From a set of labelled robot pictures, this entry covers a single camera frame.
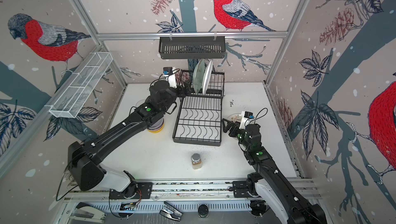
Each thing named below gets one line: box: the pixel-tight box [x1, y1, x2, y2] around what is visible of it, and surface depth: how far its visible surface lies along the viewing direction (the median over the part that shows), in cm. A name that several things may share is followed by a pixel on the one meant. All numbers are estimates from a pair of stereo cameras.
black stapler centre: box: [159, 201, 184, 222], surface depth 67 cm
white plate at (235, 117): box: [226, 113, 243, 123], surface depth 102 cm
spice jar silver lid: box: [190, 152, 203, 170], surface depth 76 cm
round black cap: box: [198, 203, 209, 218], surface depth 62 cm
